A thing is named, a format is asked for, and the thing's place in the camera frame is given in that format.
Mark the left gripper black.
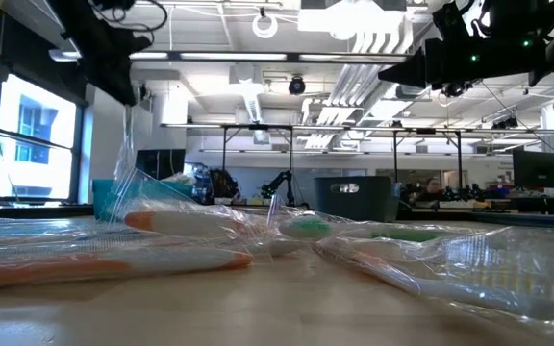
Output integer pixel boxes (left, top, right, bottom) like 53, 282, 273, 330
67, 9, 152, 106

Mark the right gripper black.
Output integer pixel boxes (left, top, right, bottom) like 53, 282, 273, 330
378, 0, 554, 92

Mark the green toothbrush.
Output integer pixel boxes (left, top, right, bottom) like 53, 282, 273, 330
114, 103, 139, 183
279, 213, 475, 244
199, 201, 307, 215

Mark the black monitor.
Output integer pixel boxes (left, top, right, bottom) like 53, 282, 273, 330
135, 149, 186, 180
512, 149, 554, 190

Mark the teal plastic bin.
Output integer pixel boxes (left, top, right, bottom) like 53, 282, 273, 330
91, 178, 194, 222

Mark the dark grey plastic bin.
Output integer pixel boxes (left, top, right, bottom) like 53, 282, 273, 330
314, 175, 402, 223

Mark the blue background crate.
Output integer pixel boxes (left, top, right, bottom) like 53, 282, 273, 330
483, 185, 512, 199

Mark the teal plastic lid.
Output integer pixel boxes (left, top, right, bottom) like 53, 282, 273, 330
0, 218, 132, 241

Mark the background dark table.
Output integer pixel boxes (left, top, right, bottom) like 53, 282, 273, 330
401, 195, 554, 230

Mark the black rig frame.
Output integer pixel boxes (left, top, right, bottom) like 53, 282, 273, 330
218, 123, 297, 203
353, 126, 466, 203

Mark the black window frame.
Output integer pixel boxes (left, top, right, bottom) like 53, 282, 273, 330
0, 71, 88, 203

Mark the silver ceiling duct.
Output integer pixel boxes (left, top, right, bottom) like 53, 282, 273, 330
241, 79, 264, 124

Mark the white ring light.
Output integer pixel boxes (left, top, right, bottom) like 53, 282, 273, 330
251, 12, 279, 40

